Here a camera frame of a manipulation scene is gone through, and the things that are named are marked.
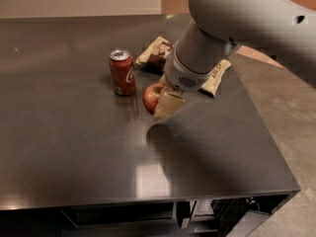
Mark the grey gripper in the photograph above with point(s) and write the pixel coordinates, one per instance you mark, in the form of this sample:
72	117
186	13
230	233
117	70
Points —
178	73

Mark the red apple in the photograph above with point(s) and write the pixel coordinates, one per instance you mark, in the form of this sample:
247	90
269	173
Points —
151	96

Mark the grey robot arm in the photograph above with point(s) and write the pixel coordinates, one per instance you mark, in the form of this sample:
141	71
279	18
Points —
278	28

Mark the red coke can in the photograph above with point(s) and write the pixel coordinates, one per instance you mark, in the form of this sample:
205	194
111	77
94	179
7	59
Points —
121	66

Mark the brown snack bag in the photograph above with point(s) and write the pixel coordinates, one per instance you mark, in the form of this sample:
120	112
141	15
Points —
154	59

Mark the black table frame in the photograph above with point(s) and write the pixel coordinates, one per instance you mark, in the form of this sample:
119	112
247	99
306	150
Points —
208	217

